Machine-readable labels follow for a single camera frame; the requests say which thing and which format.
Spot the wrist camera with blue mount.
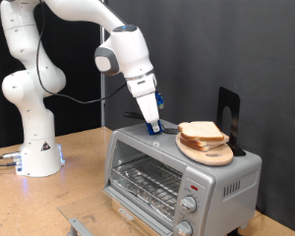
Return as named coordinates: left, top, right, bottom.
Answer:
left=154, top=90, right=165, bottom=110

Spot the silver oven knob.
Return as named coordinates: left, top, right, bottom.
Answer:
left=179, top=195, right=198, bottom=214
left=174, top=219, right=194, bottom=236

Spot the grey base cable with connector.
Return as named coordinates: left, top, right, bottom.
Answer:
left=0, top=160, right=20, bottom=168
left=0, top=151, right=23, bottom=160

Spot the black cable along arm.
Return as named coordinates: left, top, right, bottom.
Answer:
left=34, top=0, right=128, bottom=105

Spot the oval wooden cutting board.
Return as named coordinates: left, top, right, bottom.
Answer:
left=175, top=131, right=235, bottom=167

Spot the silver toaster oven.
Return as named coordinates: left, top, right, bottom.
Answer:
left=102, top=119, right=264, bottom=236

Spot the black spatula with blue block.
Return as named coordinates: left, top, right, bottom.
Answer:
left=122, top=110, right=181, bottom=137

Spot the metal wire oven rack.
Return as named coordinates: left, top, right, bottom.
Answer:
left=110, top=155, right=184, bottom=218

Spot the glass oven door with handle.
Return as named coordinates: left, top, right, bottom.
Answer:
left=56, top=186, right=175, bottom=236

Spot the vertical metal pole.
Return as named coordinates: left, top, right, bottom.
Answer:
left=98, top=0, right=107, bottom=128

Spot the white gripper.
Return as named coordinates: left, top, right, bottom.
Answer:
left=125, top=74, right=163, bottom=134

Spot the black metal bookend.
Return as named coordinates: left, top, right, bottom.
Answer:
left=215, top=86, right=247, bottom=157

